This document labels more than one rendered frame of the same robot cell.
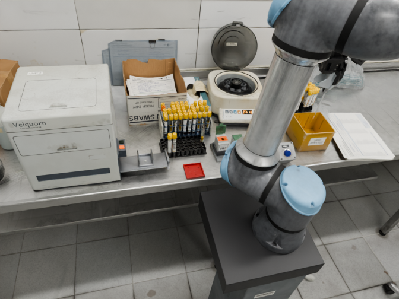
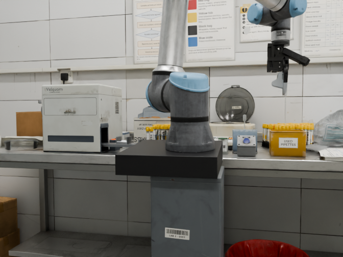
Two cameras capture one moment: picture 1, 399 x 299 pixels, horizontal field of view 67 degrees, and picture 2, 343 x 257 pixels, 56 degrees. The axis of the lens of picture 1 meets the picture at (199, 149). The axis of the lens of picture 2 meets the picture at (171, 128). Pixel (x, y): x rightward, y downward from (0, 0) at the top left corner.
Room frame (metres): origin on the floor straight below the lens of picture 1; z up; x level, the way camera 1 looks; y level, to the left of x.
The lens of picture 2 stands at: (-0.38, -0.71, 1.05)
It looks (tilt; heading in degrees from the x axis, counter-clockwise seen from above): 3 degrees down; 31
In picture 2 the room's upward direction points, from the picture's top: straight up
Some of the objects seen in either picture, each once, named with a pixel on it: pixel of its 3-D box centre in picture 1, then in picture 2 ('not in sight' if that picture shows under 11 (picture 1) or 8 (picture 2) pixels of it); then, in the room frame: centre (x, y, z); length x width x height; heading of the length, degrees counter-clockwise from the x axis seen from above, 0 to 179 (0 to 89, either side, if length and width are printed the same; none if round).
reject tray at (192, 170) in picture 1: (193, 170); not in sight; (0.74, 0.01, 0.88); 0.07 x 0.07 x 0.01; 19
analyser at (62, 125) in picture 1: (75, 125); (87, 118); (0.74, 0.42, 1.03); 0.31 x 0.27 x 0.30; 109
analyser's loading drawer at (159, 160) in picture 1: (139, 160); (119, 142); (0.71, 0.21, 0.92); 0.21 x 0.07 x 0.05; 109
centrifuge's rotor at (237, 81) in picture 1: (235, 88); not in sight; (1.19, -0.13, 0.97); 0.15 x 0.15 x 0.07
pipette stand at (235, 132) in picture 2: not in sight; (244, 141); (0.97, -0.28, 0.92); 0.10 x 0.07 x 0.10; 115
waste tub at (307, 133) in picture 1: (309, 131); (286, 142); (0.99, -0.44, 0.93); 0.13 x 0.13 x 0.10; 16
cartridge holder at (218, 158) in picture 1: (219, 149); not in sight; (0.85, -0.08, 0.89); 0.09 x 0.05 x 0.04; 21
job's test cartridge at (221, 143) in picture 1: (221, 144); not in sight; (0.85, -0.08, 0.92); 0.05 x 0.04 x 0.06; 21
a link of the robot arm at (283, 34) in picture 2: not in sight; (280, 37); (0.99, -0.42, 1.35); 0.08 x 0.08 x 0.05
